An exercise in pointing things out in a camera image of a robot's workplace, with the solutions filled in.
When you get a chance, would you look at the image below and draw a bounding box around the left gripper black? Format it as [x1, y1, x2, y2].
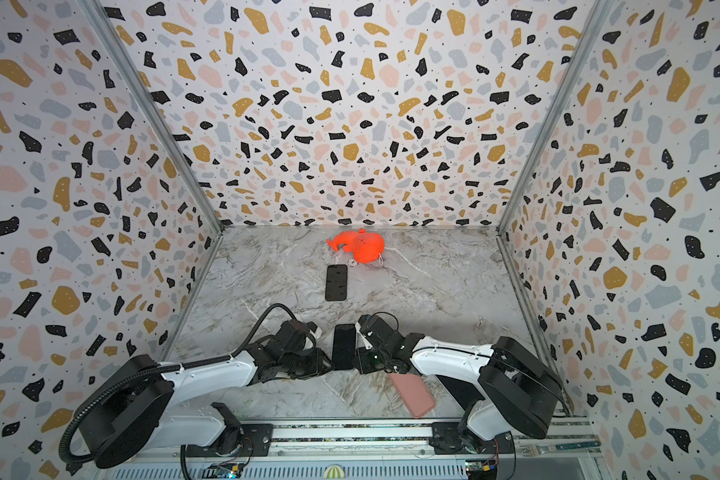
[281, 347, 337, 380]

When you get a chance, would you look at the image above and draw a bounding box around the black phone case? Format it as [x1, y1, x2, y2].
[325, 264, 348, 302]

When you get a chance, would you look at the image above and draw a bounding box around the black smartphone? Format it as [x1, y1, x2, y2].
[332, 324, 357, 371]
[437, 375, 484, 410]

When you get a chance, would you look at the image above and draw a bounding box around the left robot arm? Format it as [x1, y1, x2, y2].
[59, 319, 333, 471]

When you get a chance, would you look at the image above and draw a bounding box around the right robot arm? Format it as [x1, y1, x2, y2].
[355, 313, 564, 441]

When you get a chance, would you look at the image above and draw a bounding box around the pink phone case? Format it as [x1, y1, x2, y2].
[388, 373, 436, 419]

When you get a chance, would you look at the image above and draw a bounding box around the red plush whale toy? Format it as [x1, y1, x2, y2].
[326, 229, 386, 267]

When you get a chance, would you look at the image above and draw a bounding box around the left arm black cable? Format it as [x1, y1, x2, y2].
[58, 302, 301, 466]

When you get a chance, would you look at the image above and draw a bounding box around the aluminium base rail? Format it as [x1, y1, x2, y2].
[93, 418, 610, 479]

